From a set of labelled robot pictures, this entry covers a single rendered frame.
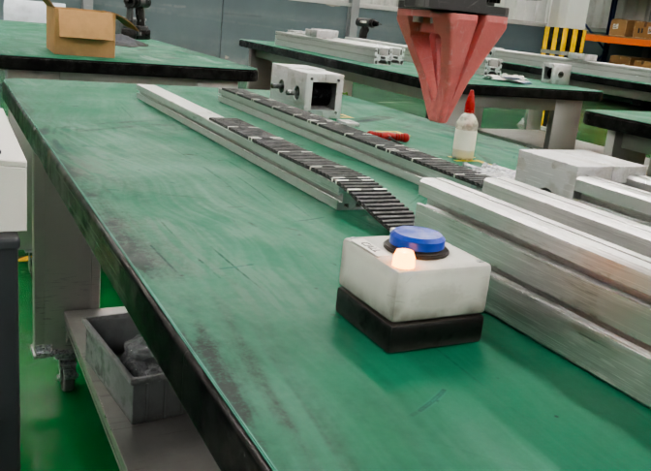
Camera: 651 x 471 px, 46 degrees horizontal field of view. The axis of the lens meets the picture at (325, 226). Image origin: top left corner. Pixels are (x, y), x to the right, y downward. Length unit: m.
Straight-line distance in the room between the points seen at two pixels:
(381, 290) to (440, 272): 0.04
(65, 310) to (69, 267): 0.11
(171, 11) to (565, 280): 11.55
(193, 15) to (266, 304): 11.55
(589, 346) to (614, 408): 0.05
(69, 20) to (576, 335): 2.42
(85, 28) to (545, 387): 2.43
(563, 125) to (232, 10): 9.02
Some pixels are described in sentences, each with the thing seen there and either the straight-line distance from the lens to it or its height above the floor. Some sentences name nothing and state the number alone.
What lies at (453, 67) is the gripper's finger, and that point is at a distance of 0.52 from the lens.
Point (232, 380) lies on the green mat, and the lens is 0.48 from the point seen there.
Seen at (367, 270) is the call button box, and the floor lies 0.83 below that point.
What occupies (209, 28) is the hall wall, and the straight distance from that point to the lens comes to 12.19.
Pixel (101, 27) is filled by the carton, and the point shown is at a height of 0.88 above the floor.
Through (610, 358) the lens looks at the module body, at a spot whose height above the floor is 0.80.
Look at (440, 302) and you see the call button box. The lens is 0.54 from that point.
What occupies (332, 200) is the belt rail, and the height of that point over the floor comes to 0.79.
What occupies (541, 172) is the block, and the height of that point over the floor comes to 0.86.
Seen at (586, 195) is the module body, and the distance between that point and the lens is 0.83.
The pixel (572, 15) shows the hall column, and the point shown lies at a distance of 8.88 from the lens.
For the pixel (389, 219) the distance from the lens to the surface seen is 0.81.
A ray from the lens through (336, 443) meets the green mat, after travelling 0.42.
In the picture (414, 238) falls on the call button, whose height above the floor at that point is 0.85.
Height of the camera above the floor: 1.00
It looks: 15 degrees down
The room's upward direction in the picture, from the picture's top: 6 degrees clockwise
